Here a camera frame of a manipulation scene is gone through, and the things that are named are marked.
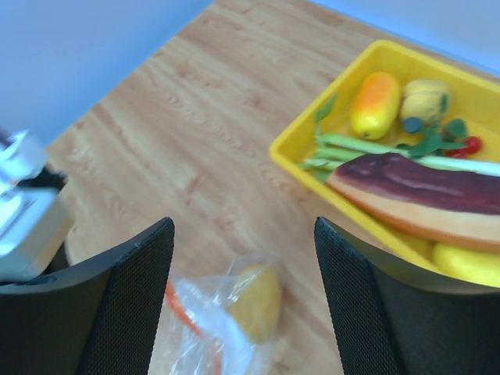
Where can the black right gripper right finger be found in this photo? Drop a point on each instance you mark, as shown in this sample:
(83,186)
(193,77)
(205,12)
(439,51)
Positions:
(393,317)

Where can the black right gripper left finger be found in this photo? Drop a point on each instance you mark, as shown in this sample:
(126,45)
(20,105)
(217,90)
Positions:
(99,316)

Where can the clear zip top bag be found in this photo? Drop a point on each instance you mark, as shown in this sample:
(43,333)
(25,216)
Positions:
(196,333)

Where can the yellow fake lemon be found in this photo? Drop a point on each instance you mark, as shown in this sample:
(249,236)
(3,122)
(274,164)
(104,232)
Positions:
(256,302)

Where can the yellow fake mango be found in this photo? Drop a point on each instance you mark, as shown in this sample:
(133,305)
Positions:
(476,267)

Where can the green fake scallion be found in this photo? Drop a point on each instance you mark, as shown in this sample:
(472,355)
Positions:
(332,150)

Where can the round yellow fake potato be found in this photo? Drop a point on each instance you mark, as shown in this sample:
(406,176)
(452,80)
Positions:
(426,100)

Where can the small yellow red mango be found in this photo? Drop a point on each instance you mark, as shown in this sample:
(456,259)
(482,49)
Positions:
(375,106)

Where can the yellow plastic tray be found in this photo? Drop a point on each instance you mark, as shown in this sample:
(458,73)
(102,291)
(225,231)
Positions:
(474,100)

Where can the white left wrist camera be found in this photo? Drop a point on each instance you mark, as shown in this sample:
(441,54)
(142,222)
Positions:
(34,220)

